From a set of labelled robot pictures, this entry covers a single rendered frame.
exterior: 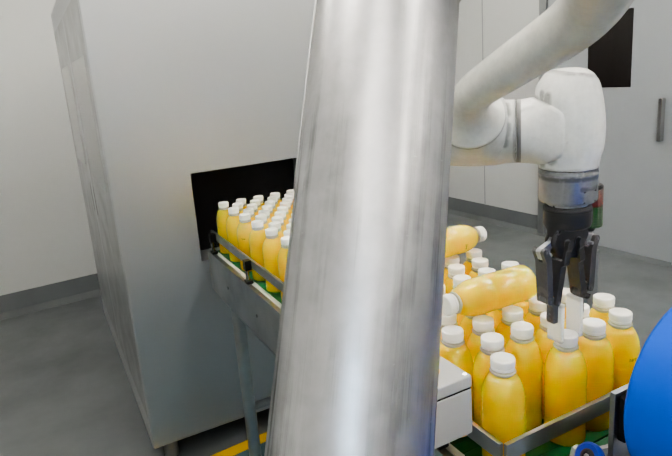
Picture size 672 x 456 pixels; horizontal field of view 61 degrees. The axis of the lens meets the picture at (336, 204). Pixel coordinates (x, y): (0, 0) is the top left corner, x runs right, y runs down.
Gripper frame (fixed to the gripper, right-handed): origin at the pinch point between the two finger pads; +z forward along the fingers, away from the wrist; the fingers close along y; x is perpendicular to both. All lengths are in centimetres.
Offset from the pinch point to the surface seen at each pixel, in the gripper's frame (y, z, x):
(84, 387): -74, 112, 251
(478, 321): -8.5, 2.6, 12.0
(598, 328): 6.2, 2.9, -1.8
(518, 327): -4.6, 2.6, 6.1
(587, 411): 0.4, 15.4, -4.6
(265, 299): -21, 23, 94
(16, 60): -77, -66, 401
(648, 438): -12.0, 4.4, -23.4
